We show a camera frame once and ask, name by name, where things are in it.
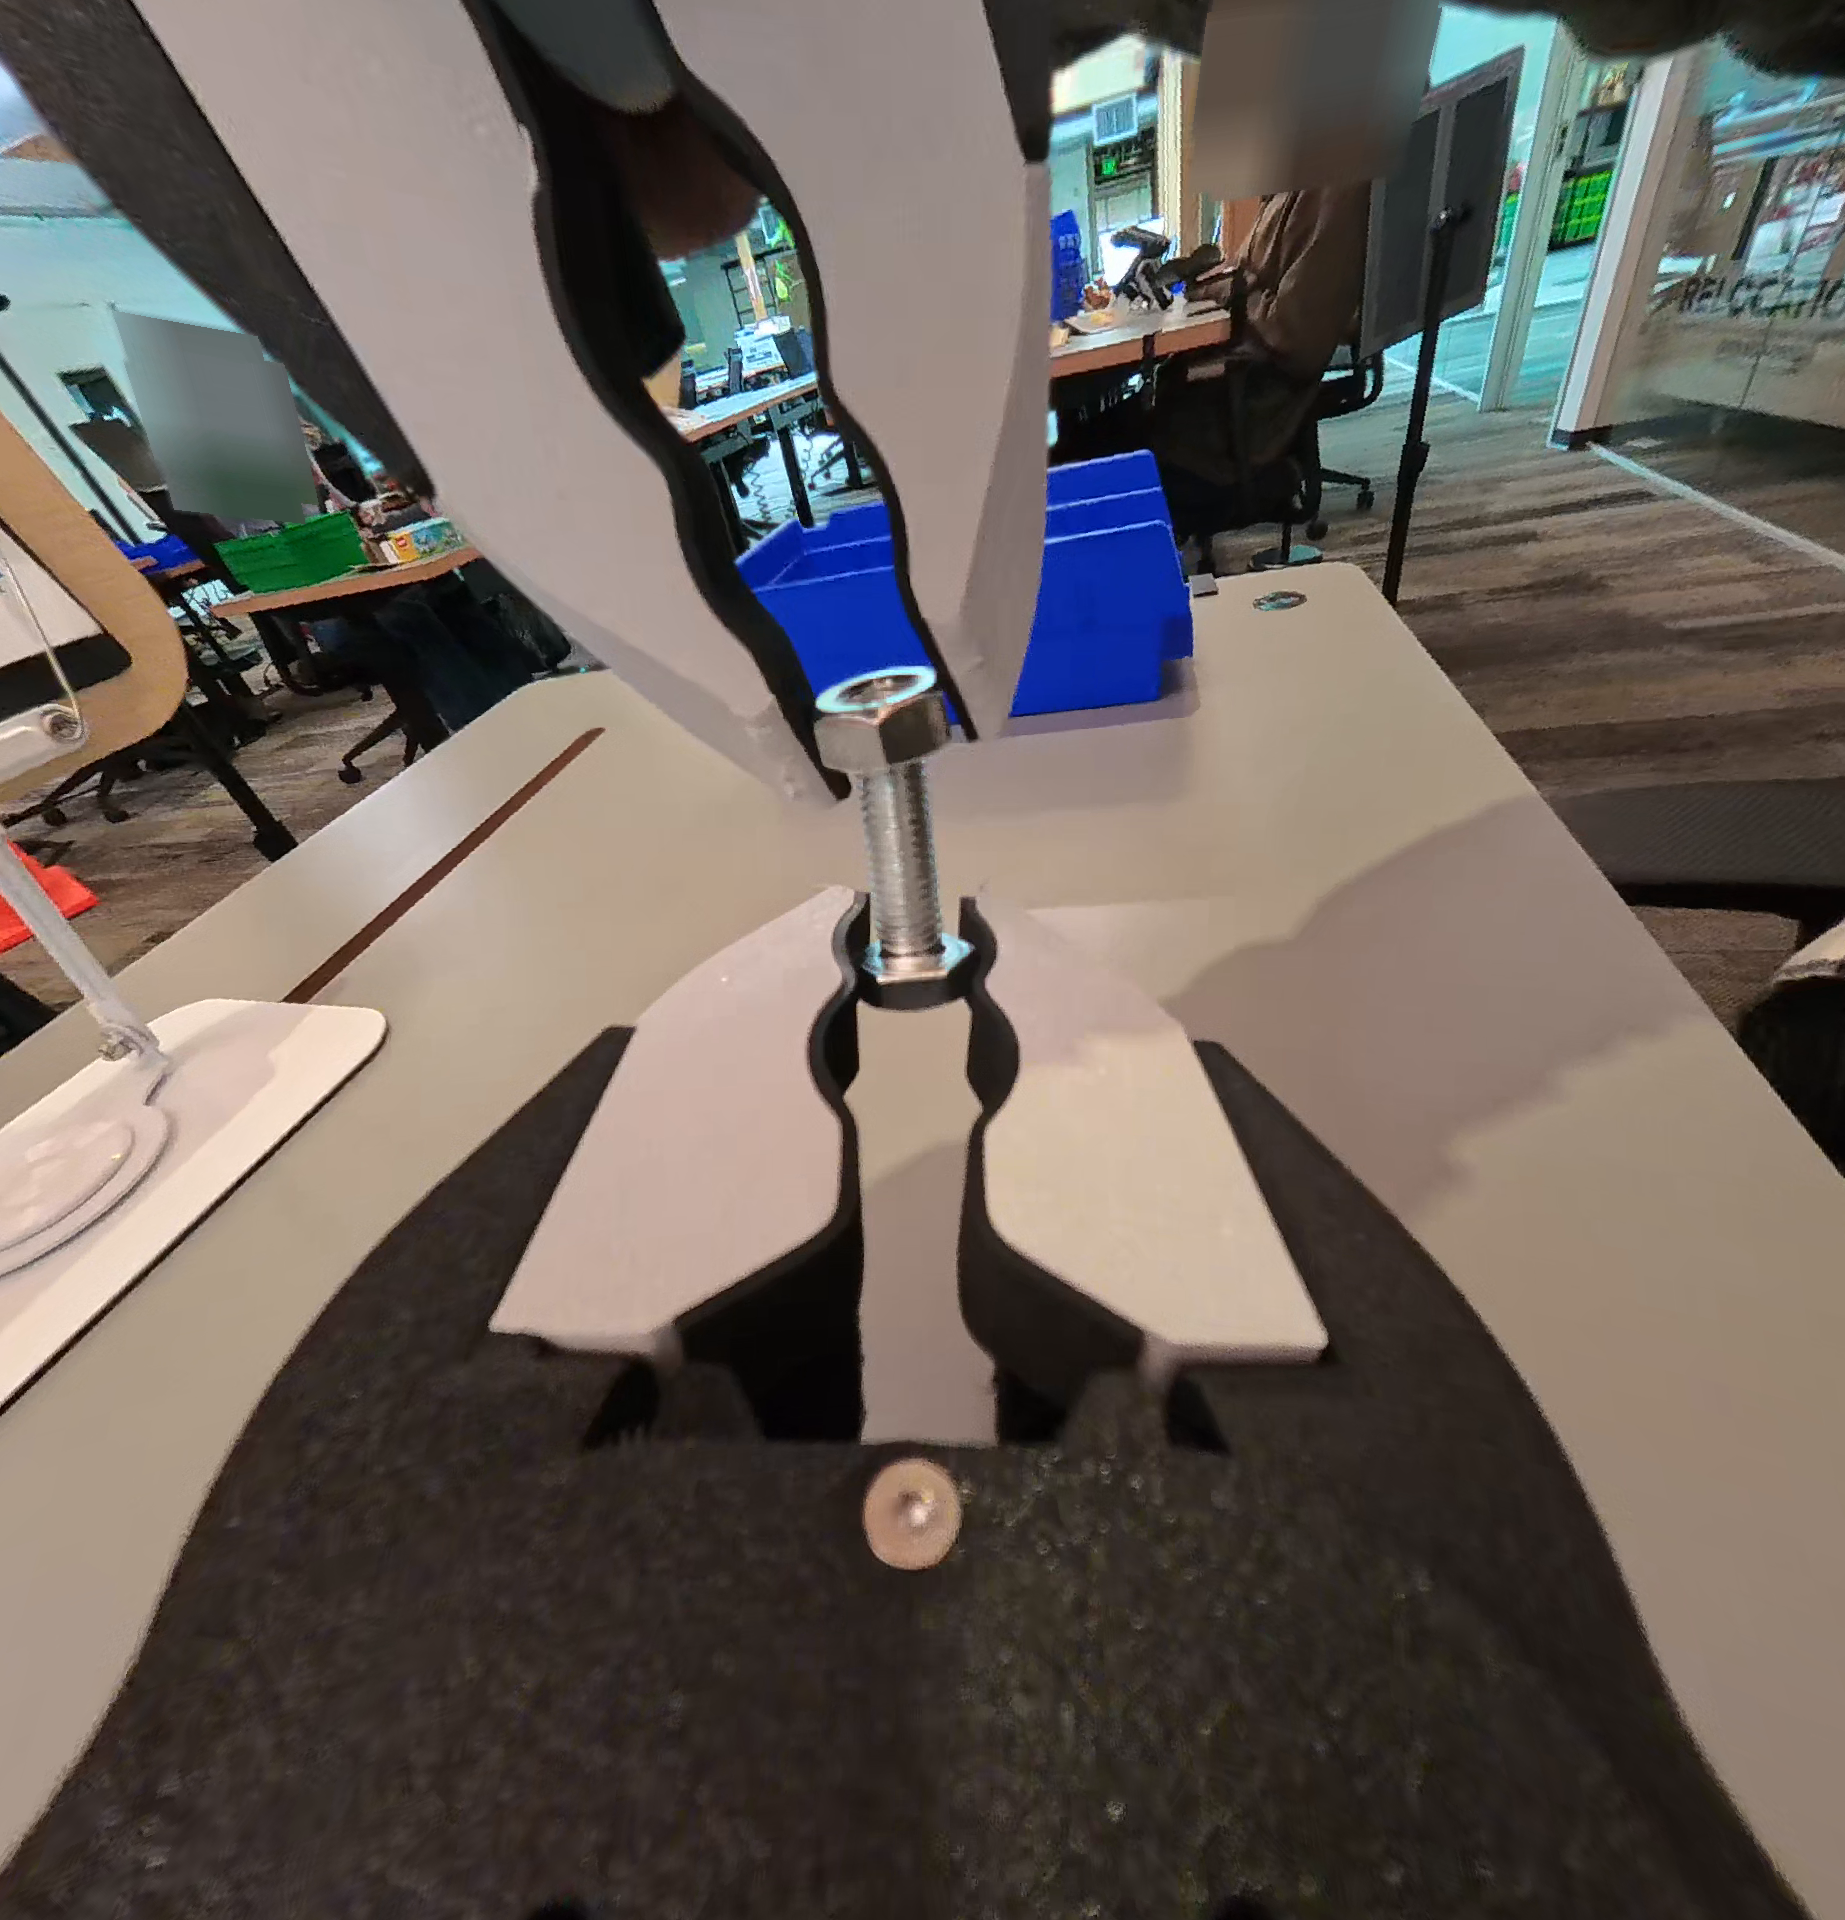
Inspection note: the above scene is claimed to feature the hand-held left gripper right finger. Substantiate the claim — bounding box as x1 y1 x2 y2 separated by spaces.
956 889 1333 1443

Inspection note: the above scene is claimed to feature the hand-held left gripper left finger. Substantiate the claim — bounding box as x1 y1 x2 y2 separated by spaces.
487 885 870 1443

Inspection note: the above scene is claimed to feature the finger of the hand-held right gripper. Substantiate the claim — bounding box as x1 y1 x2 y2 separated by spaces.
136 0 853 808
651 0 1058 748

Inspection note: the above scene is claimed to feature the silver hex bolt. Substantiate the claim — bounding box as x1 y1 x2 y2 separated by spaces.
858 756 976 1010

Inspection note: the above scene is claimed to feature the silver hex nut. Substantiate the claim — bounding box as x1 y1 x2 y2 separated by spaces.
813 674 954 770

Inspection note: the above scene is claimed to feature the person's right hand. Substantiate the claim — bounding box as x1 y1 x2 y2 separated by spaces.
621 106 764 260

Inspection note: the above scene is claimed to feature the wooden-top office desk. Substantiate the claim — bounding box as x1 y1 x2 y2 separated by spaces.
126 541 488 782

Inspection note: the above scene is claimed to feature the green plastic crate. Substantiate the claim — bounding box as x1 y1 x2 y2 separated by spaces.
214 514 374 593

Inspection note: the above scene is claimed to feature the blue plastic bin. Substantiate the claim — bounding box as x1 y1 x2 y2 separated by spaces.
735 451 1198 721

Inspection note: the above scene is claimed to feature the black office chair with jacket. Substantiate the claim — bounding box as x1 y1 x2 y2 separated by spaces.
321 576 571 782

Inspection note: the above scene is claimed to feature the wood-framed sign board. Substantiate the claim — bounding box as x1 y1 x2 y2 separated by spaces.
0 376 188 818

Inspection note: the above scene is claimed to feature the black display panel on stand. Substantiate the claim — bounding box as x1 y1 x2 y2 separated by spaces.
1366 45 1529 353

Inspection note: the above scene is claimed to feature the red flat floor object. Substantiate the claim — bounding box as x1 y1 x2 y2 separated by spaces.
0 846 103 959

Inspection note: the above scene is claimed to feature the person in plaid shirt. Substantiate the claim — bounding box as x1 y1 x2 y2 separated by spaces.
1770 885 1845 998

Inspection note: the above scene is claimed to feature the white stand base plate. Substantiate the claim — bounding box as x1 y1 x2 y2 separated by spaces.
0 1002 389 1450

